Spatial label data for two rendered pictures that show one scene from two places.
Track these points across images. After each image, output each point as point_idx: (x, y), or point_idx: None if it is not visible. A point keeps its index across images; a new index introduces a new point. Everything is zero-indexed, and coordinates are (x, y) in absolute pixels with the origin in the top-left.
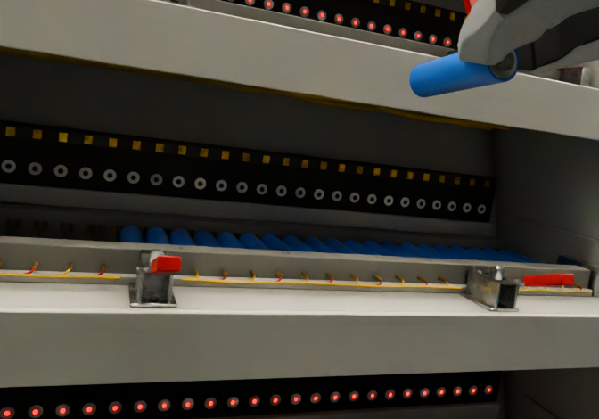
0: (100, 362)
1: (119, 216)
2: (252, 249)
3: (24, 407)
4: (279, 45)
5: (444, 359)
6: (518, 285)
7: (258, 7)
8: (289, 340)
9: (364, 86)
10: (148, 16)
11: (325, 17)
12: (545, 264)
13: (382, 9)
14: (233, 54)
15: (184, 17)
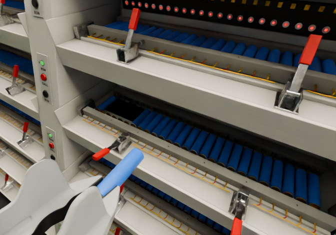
0: (107, 157)
1: (148, 102)
2: (160, 139)
3: None
4: (154, 83)
5: (201, 211)
6: (244, 213)
7: (214, 17)
8: (147, 177)
9: (192, 104)
10: (113, 68)
11: (253, 20)
12: (306, 205)
13: (298, 12)
14: (139, 83)
15: (122, 69)
